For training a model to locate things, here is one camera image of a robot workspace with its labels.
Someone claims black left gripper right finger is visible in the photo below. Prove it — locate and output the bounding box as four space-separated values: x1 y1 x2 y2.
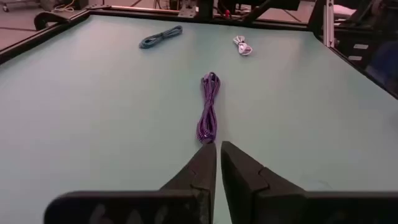
220 141 398 224

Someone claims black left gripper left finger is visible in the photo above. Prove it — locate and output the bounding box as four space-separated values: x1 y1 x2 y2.
43 142 218 224

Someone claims purple braided USB-C cable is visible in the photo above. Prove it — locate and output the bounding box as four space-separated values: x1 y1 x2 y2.
195 72 222 145

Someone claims white USB-C cable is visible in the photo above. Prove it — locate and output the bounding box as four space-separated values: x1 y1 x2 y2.
232 35 254 57

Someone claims black curved clamp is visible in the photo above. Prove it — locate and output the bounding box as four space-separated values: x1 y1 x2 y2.
34 12 71 32

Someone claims aluminium frame post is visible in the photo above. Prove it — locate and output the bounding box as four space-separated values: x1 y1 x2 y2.
322 0 335 49

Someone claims black table frame rim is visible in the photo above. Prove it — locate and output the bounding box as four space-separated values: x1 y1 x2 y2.
0 8 398 100

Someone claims yellow floor cable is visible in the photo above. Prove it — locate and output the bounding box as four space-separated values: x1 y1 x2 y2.
50 0 76 14

